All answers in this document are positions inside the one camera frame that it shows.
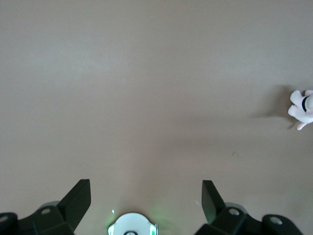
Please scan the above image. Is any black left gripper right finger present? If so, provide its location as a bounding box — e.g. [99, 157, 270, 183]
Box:
[194, 180, 304, 235]

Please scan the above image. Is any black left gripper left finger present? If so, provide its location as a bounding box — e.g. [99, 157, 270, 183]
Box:
[0, 179, 91, 235]

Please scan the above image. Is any pale pink plush pig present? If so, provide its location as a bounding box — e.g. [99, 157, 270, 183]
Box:
[287, 89, 313, 131]

